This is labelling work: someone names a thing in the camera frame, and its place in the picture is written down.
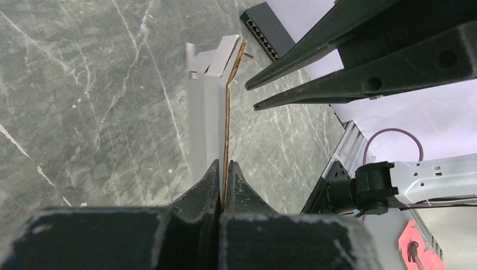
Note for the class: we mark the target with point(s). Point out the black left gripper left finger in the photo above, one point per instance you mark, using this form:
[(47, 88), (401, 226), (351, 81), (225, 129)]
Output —
[(181, 235)]

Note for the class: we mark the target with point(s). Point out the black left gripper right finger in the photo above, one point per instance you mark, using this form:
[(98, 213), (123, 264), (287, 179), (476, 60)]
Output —
[(252, 235)]

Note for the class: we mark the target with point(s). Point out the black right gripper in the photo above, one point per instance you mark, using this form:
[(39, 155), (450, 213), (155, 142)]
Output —
[(378, 29)]

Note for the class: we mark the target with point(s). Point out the white cardboard box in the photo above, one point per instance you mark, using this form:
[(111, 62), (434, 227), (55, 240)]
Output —
[(209, 75)]

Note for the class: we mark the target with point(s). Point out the red tag tool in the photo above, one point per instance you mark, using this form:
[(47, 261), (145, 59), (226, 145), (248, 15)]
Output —
[(415, 254)]

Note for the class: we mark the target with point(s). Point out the black mounting base rail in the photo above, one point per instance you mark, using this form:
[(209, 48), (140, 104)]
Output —
[(335, 192)]

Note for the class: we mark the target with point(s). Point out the aluminium frame rail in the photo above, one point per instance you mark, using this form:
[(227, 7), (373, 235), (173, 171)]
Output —
[(385, 228)]

